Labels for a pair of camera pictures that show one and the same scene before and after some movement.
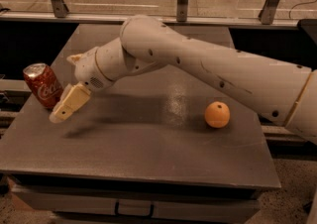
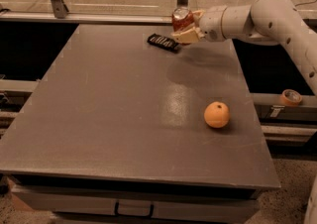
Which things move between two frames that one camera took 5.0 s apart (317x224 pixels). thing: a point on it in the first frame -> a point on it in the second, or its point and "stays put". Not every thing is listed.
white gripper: x=86 y=69 -> x=211 y=23
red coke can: x=43 y=84 -> x=182 y=18
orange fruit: x=217 y=114 stays put
